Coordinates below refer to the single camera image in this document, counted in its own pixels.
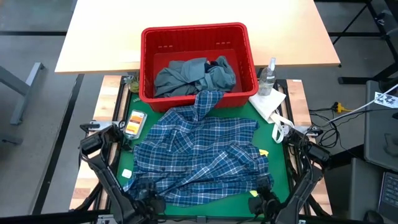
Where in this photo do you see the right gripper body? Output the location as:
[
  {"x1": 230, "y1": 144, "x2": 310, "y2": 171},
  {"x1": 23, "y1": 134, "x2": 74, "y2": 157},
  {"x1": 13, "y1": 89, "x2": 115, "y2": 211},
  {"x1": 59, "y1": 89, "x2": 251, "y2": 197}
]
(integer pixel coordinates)
[{"x1": 248, "y1": 190, "x2": 280, "y2": 217}]

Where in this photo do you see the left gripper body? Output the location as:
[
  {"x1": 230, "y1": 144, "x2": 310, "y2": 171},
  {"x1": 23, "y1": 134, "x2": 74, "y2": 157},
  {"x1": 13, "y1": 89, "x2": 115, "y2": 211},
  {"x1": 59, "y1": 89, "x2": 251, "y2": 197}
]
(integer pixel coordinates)
[{"x1": 133, "y1": 188, "x2": 167, "y2": 218}]

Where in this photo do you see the yellow T-shirt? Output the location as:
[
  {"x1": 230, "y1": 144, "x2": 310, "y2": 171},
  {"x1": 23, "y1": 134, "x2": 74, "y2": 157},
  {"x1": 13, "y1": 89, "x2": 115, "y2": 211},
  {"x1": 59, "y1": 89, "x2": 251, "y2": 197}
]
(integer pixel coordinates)
[{"x1": 249, "y1": 148, "x2": 270, "y2": 198}]

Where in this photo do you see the blue plaid shirt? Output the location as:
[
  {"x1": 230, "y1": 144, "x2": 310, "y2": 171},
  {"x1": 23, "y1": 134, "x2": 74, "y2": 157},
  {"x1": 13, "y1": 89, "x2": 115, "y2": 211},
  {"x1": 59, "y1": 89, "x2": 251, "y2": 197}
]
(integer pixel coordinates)
[{"x1": 123, "y1": 90, "x2": 275, "y2": 208}]

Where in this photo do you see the red plastic laundry bin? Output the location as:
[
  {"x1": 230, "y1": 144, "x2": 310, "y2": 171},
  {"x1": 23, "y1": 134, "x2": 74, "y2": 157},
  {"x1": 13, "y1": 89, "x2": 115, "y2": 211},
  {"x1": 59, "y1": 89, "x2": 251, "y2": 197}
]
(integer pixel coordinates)
[{"x1": 139, "y1": 21, "x2": 259, "y2": 113}]

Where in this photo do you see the silver metal bar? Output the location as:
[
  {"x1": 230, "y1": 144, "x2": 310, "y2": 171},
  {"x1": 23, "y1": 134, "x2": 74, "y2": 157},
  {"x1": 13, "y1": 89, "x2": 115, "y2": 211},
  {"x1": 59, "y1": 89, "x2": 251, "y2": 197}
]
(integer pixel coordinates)
[{"x1": 96, "y1": 213, "x2": 307, "y2": 224}]

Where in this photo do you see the clear box with orange label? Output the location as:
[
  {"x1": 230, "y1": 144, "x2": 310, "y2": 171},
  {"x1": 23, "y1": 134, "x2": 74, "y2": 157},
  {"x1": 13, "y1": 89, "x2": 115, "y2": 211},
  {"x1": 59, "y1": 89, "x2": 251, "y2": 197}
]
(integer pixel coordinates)
[{"x1": 123, "y1": 109, "x2": 149, "y2": 141}]

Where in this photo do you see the white tote bag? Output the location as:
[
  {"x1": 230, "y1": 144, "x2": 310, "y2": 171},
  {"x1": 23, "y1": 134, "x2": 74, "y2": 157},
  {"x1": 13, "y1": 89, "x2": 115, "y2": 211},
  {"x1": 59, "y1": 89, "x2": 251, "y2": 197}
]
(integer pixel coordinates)
[{"x1": 248, "y1": 88, "x2": 295, "y2": 144}]

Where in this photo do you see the dark grey cabinet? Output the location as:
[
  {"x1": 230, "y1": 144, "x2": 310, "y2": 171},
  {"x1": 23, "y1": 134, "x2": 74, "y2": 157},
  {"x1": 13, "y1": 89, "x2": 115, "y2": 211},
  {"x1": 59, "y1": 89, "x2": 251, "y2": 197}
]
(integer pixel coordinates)
[{"x1": 323, "y1": 157, "x2": 382, "y2": 222}]

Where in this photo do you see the clear spray bottle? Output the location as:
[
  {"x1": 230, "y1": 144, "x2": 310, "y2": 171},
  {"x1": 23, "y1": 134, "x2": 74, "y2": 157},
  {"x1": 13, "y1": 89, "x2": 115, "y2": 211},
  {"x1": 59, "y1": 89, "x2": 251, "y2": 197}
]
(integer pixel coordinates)
[{"x1": 257, "y1": 57, "x2": 277, "y2": 96}]

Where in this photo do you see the small potted succulent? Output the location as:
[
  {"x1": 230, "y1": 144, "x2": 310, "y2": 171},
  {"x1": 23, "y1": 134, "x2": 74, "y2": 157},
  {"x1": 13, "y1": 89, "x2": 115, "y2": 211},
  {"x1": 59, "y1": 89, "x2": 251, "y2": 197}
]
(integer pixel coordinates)
[{"x1": 123, "y1": 74, "x2": 141, "y2": 94}]

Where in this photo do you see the black computer mouse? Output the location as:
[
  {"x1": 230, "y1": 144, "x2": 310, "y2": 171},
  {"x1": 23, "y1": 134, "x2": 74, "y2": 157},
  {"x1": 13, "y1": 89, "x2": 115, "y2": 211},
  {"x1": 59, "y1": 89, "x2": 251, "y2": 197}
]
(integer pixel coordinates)
[{"x1": 363, "y1": 210, "x2": 386, "y2": 224}]

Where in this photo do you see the grey garment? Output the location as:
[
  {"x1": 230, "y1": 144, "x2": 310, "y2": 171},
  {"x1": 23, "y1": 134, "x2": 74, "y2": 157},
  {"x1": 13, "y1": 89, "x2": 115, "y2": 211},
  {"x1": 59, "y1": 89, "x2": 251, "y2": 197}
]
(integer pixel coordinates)
[{"x1": 154, "y1": 55, "x2": 237, "y2": 99}]

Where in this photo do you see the black keyboard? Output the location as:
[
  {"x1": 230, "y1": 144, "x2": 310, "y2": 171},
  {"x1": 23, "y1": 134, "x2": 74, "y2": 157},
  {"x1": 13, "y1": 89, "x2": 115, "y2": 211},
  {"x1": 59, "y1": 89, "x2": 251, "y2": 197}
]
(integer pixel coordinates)
[{"x1": 377, "y1": 171, "x2": 398, "y2": 215}]

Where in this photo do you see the black monitor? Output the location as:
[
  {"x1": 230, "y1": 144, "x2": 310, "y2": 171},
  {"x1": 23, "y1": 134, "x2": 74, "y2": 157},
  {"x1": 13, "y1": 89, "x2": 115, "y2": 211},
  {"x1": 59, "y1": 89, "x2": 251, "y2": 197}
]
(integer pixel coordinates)
[{"x1": 363, "y1": 80, "x2": 398, "y2": 172}]

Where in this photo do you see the printed paper sheet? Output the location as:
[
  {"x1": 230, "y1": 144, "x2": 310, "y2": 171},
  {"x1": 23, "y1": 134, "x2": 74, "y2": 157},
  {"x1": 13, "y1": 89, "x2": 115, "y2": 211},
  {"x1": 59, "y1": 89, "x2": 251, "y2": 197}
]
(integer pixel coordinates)
[{"x1": 374, "y1": 91, "x2": 398, "y2": 109}]

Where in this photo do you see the grey desk leg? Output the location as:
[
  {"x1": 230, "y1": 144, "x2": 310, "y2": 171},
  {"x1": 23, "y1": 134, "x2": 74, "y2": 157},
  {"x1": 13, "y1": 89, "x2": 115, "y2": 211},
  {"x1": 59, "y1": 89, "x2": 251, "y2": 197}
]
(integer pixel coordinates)
[{"x1": 0, "y1": 62, "x2": 45, "y2": 126}]

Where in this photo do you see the beige wooden desk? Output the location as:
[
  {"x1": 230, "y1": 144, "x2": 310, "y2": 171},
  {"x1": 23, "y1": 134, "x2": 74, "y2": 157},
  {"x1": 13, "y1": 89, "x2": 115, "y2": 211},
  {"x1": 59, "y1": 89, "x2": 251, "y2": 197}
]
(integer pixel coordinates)
[{"x1": 55, "y1": 0, "x2": 341, "y2": 75}]

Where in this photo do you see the black diagonal frame strut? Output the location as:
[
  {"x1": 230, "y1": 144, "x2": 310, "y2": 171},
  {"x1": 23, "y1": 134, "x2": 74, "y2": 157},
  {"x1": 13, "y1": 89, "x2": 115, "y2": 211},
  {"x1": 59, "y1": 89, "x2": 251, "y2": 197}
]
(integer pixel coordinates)
[
  {"x1": 306, "y1": 194, "x2": 331, "y2": 217},
  {"x1": 72, "y1": 183, "x2": 103, "y2": 213}
]

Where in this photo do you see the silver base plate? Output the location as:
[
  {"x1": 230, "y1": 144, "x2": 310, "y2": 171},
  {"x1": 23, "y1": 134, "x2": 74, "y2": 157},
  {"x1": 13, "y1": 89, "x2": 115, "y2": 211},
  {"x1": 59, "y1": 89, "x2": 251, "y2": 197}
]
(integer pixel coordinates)
[
  {"x1": 80, "y1": 120, "x2": 122, "y2": 131},
  {"x1": 292, "y1": 125, "x2": 323, "y2": 137}
]

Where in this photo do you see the black floor cable bundle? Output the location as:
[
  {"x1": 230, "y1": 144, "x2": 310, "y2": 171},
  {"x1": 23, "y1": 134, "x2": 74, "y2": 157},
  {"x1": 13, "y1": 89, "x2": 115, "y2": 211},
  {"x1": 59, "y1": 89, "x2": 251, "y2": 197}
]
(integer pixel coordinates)
[{"x1": 309, "y1": 107, "x2": 343, "y2": 149}]

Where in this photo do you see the black aluminium table frame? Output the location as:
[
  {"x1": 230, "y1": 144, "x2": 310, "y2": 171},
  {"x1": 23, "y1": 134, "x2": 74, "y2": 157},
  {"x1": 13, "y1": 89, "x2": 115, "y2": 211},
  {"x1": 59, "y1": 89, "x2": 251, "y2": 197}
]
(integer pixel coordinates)
[{"x1": 93, "y1": 74, "x2": 313, "y2": 218}]

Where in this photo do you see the yellow cable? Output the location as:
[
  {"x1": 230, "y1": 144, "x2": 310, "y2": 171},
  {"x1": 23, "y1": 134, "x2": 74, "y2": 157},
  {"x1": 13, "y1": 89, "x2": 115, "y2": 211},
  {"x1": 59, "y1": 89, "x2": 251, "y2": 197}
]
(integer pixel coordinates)
[{"x1": 333, "y1": 101, "x2": 354, "y2": 114}]

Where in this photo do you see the white cable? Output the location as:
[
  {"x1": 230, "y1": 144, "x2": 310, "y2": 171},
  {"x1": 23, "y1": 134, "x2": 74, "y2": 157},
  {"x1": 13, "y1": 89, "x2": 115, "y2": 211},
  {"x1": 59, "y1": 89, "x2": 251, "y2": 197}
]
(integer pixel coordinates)
[{"x1": 326, "y1": 83, "x2": 398, "y2": 124}]

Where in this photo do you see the black desk leg frame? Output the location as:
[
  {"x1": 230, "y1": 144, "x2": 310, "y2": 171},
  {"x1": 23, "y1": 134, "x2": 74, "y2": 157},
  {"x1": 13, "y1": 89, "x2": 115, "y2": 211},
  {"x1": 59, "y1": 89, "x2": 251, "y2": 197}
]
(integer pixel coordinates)
[{"x1": 329, "y1": 0, "x2": 398, "y2": 85}]

